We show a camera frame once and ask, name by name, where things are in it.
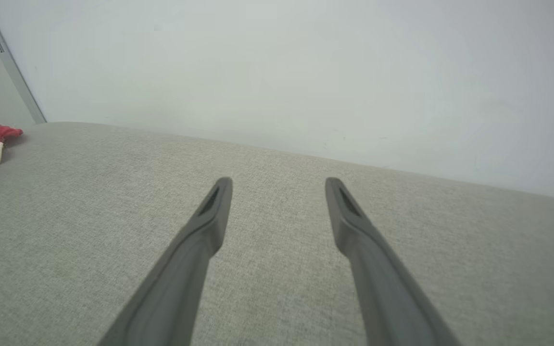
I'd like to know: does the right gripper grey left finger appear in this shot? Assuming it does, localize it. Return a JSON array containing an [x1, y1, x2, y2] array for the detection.
[[98, 177, 233, 346]]

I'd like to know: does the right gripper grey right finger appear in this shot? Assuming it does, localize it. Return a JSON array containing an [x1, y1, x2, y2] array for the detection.
[[325, 177, 461, 346]]

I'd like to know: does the grey metal frame tube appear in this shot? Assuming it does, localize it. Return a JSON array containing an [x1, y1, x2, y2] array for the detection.
[[0, 0, 47, 124]]

